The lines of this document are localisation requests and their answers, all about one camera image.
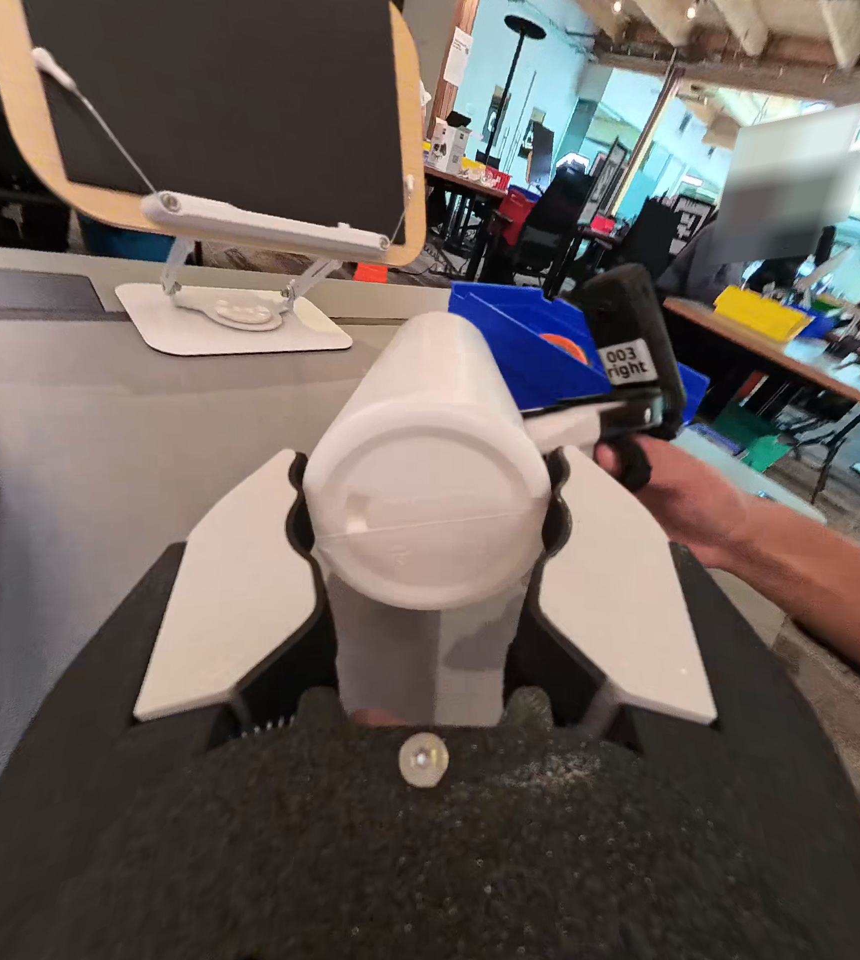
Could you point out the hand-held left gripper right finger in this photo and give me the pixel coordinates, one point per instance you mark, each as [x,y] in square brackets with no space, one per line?
[617,600]

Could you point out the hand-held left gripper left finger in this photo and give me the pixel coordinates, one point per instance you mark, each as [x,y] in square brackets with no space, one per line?
[235,600]

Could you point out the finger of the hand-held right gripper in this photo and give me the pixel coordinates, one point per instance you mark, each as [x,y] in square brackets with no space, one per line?
[565,431]

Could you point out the orange tape roll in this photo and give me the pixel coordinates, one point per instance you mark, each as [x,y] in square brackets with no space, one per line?
[565,346]

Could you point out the blue plastic bin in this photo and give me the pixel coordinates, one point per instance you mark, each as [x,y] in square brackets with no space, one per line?
[520,352]

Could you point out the person's right forearm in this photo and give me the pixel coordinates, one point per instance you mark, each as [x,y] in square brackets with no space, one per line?
[827,592]

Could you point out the person's right hand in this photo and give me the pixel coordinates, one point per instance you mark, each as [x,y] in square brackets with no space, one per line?
[692,502]

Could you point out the yellow bin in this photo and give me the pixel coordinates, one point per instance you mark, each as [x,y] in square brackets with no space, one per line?
[760,311]

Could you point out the green crate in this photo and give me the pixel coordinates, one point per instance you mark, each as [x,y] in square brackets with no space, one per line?
[756,442]

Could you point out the wooden background table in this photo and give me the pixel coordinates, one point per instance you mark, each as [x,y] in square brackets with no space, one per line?
[812,367]

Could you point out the blue bin with white label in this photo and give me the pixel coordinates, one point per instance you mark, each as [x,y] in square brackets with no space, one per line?
[820,324]

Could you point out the white printed box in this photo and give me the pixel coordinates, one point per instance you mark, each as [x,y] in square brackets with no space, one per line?
[445,146]

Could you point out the orange traffic cone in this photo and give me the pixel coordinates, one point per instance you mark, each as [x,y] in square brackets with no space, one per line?
[370,271]

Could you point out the black floor lamp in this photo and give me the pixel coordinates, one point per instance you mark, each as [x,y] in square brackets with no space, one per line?
[524,30]

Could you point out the teal storage crate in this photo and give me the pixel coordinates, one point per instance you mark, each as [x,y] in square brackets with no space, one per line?
[122,240]

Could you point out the black board with wooden rim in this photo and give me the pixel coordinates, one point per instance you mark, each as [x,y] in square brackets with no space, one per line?
[212,97]

